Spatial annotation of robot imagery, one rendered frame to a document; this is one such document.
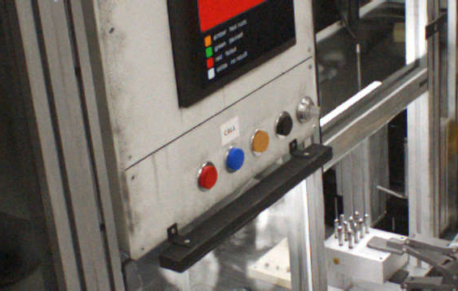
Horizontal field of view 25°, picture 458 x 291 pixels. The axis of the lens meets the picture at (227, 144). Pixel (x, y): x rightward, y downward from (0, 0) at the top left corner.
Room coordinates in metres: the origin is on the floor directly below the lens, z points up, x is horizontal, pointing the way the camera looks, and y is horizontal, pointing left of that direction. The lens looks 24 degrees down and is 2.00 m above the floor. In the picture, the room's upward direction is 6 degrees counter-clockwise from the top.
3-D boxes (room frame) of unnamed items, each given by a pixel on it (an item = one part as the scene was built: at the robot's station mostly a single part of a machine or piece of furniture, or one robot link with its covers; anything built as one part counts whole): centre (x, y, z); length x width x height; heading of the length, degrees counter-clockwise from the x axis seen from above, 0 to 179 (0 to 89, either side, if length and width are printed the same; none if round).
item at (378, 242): (1.56, -0.26, 1.07); 0.07 x 0.03 x 0.01; 52
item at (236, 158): (1.23, 0.00, 1.42); 0.03 x 0.02 x 0.03; 142
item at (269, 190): (1.22, -0.02, 1.37); 0.36 x 0.04 x 0.04; 142
